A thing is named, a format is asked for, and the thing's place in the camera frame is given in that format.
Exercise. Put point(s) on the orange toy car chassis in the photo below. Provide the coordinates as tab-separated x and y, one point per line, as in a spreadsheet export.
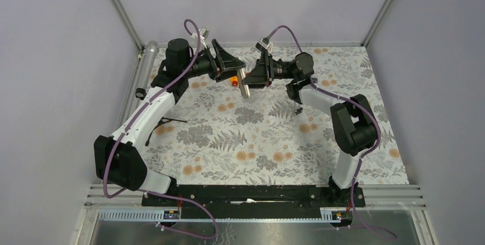
234	81

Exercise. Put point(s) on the silver microphone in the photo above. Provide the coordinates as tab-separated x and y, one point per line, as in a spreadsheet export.
147	60

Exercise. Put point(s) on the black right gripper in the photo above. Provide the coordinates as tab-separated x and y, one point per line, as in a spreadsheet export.
259	77

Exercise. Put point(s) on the black mini tripod stand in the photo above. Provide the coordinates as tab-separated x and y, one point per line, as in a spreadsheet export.
160	128

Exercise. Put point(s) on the grey remote control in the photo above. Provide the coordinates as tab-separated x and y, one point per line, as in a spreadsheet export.
244	89

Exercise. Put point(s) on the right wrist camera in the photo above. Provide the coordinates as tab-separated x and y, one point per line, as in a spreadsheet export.
264	45

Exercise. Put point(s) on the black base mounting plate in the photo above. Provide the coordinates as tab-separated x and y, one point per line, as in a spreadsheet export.
257	201

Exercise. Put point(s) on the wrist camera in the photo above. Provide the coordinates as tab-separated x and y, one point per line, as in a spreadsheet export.
201	36
264	45

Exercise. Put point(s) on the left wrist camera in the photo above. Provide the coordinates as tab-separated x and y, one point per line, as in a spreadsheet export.
201	36

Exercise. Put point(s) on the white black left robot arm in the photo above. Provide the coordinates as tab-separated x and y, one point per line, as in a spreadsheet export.
118	157

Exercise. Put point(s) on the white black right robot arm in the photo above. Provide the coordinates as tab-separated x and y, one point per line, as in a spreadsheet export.
355	128

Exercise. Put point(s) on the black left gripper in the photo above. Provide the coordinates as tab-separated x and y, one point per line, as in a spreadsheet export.
227	64

